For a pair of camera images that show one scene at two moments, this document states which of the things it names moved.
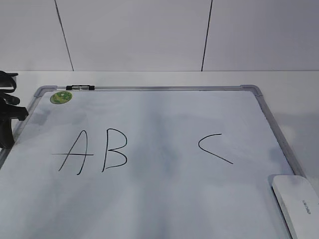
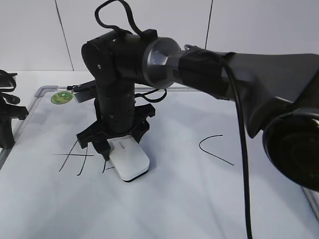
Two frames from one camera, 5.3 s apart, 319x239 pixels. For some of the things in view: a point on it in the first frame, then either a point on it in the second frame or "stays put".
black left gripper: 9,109 stays put
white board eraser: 298,203 → 128,158
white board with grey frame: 176,162 stays put
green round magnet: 61,97 stays put
